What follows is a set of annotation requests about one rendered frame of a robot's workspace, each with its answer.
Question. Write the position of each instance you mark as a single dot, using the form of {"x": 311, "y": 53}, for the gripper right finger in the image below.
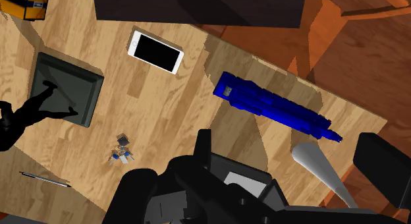
{"x": 385, "y": 165}

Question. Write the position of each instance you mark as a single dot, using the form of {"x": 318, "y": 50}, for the black figure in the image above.
{"x": 19, "y": 120}

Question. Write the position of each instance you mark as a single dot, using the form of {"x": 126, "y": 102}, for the light wooden table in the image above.
{"x": 160, "y": 104}

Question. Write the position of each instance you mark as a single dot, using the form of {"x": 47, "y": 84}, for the bunch of keys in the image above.
{"x": 122, "y": 141}

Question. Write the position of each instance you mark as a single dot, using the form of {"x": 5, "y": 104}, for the dark grey square tray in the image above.
{"x": 80, "y": 88}

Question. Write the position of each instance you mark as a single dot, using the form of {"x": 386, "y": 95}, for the thin grey pen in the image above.
{"x": 45, "y": 179}

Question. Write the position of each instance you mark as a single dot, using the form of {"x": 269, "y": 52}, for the dark grey device pale screen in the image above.
{"x": 247, "y": 184}

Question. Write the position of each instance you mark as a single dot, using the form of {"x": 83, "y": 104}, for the white smartphone with black screen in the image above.
{"x": 155, "y": 52}

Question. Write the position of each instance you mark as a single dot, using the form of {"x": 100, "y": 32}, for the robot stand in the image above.
{"x": 192, "y": 8}

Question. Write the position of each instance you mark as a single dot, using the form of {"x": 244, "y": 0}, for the grey baseball bat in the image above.
{"x": 311, "y": 159}

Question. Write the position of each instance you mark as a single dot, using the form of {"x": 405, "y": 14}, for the blue long blocky object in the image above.
{"x": 257, "y": 98}

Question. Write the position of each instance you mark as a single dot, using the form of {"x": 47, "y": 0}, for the orange box with dark band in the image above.
{"x": 19, "y": 5}

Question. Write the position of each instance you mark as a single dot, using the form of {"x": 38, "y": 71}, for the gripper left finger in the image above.
{"x": 138, "y": 197}

